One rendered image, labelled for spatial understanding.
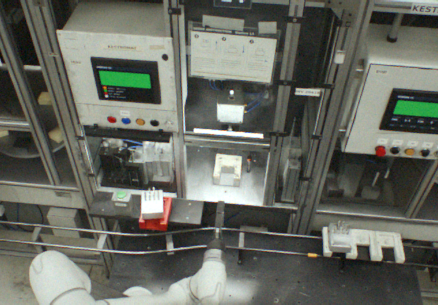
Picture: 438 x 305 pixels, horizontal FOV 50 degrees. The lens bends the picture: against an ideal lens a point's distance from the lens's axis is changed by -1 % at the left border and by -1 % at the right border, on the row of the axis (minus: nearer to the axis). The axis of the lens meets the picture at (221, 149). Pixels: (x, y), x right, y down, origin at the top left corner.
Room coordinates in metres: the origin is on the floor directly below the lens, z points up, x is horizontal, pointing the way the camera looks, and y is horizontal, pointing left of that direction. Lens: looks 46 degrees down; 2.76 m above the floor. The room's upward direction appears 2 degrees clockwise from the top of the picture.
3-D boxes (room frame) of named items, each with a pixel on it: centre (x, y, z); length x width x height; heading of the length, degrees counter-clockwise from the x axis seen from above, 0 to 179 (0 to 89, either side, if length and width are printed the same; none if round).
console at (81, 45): (1.54, 0.38, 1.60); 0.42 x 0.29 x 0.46; 86
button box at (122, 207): (1.34, 0.45, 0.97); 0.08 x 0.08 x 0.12; 86
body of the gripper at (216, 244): (1.03, 0.01, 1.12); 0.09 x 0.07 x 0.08; 176
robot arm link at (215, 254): (0.96, 0.01, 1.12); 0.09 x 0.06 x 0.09; 86
